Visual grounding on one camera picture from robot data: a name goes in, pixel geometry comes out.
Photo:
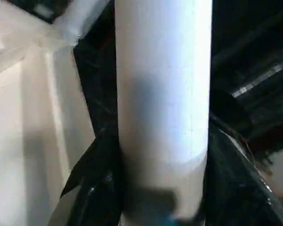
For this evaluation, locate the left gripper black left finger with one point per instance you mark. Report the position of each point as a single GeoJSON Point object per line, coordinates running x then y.
{"type": "Point", "coordinates": [101, 176]}

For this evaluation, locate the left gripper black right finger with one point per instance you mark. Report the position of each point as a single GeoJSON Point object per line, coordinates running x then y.
{"type": "Point", "coordinates": [233, 188]}

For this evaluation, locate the white plastic table top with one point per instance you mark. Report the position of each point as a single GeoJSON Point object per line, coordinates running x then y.
{"type": "Point", "coordinates": [26, 117]}

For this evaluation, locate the black mat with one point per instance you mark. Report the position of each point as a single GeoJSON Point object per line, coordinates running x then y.
{"type": "Point", "coordinates": [238, 58]}

